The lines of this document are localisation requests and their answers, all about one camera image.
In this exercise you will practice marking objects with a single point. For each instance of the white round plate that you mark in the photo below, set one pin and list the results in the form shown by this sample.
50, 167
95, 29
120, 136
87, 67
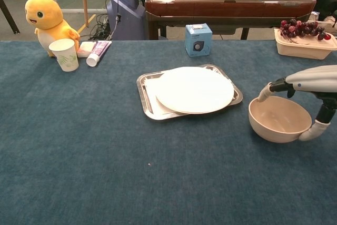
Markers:
194, 89

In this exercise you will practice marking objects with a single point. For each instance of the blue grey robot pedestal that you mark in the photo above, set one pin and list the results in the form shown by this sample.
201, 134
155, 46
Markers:
126, 11

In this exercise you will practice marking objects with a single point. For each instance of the beige round bowl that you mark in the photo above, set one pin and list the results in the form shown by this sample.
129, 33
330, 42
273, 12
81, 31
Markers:
276, 127

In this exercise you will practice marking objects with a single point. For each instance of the yellow plush toy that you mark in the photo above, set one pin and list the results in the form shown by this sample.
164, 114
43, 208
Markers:
46, 17

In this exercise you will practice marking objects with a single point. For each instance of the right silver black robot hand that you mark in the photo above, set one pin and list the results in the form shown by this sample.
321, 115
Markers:
313, 77

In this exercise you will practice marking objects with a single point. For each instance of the silver metal tray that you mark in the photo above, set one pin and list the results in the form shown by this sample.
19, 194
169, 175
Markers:
147, 109

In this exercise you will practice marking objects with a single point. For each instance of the red grape bunch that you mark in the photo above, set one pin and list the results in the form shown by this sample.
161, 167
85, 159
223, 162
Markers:
300, 30

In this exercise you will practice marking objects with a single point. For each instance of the white pink soap packet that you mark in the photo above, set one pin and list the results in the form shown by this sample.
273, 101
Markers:
85, 48

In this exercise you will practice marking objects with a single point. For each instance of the small blue cardboard box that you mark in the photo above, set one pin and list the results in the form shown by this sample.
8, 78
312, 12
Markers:
198, 40

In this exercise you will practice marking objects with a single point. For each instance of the blue table cloth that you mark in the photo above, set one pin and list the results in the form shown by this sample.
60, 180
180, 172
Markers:
105, 143

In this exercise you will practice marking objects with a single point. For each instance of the purple white toothpaste tube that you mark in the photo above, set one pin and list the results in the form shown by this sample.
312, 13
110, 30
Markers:
97, 51

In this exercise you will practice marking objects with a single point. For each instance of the brown mahjong table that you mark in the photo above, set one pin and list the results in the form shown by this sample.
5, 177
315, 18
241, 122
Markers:
223, 6

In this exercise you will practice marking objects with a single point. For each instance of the white plastic cup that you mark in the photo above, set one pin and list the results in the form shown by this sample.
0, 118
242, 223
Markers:
65, 56

